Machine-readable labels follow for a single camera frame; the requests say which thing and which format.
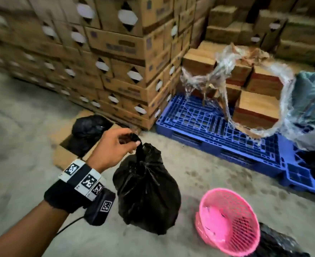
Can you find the open flat cardboard box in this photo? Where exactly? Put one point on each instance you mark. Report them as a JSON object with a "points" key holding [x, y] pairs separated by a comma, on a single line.
{"points": [[63, 157]]}

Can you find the clear plastic wrap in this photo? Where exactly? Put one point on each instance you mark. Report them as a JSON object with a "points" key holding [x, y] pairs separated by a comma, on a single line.
{"points": [[227, 64]]}

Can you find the person's left thumb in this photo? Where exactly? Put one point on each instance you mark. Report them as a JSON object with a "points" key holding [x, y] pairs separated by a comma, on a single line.
{"points": [[130, 146]]}

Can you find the pile of brown cartons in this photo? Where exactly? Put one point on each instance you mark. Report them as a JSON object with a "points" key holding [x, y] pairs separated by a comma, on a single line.
{"points": [[294, 29]]}

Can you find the teal sack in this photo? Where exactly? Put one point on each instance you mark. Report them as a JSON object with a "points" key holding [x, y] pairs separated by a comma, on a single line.
{"points": [[311, 98]]}

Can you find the blue plastic pallet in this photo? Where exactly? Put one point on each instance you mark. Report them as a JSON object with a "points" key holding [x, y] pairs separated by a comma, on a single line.
{"points": [[200, 125]]}

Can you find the white marker wristband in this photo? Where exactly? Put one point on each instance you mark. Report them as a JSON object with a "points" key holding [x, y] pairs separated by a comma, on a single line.
{"points": [[83, 179]]}

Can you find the person's left hand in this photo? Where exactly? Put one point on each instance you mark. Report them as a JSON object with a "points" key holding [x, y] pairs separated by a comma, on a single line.
{"points": [[108, 151]]}

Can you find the stack of plain brown boxes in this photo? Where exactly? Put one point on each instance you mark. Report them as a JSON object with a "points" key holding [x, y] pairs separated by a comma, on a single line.
{"points": [[256, 107]]}

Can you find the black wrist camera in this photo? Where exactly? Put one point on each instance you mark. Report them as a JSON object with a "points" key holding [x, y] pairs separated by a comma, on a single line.
{"points": [[100, 207]]}

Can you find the stack of vented cardboard boxes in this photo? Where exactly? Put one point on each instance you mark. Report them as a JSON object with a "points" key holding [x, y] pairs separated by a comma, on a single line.
{"points": [[120, 48]]}

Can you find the black wrist cuff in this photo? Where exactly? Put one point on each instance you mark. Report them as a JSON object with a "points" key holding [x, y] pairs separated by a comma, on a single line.
{"points": [[63, 196]]}

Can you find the person's left forearm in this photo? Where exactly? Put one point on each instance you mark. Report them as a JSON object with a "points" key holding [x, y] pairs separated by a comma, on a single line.
{"points": [[21, 232]]}

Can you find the pink plastic mesh basket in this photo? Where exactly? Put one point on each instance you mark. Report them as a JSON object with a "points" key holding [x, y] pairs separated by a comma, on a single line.
{"points": [[227, 224]]}

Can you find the black garbage bag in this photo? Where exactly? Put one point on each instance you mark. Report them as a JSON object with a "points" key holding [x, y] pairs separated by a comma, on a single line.
{"points": [[278, 244], [89, 129], [146, 190]]}

